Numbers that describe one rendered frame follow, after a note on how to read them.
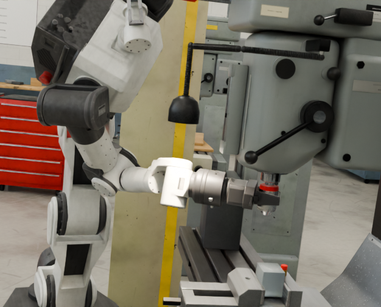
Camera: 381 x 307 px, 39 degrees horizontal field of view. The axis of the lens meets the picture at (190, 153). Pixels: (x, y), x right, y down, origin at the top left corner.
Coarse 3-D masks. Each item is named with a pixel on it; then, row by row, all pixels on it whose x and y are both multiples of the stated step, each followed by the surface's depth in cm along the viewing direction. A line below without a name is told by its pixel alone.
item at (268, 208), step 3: (261, 189) 130; (267, 192) 129; (270, 192) 129; (273, 192) 129; (276, 192) 130; (276, 195) 130; (258, 207) 131; (261, 207) 130; (264, 207) 130; (267, 207) 130; (270, 207) 130; (273, 207) 130; (261, 210) 130; (264, 210) 130; (267, 210) 130; (270, 210) 130; (273, 210) 130
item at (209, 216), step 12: (228, 204) 173; (204, 216) 178; (216, 216) 174; (228, 216) 174; (240, 216) 174; (204, 228) 175; (216, 228) 174; (228, 228) 174; (240, 228) 175; (204, 240) 175; (216, 240) 175; (228, 240) 175
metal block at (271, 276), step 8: (264, 264) 127; (272, 264) 127; (256, 272) 127; (264, 272) 122; (272, 272) 122; (280, 272) 123; (264, 280) 122; (272, 280) 123; (280, 280) 123; (264, 288) 123; (272, 288) 123; (280, 288) 123; (272, 296) 123; (280, 296) 124
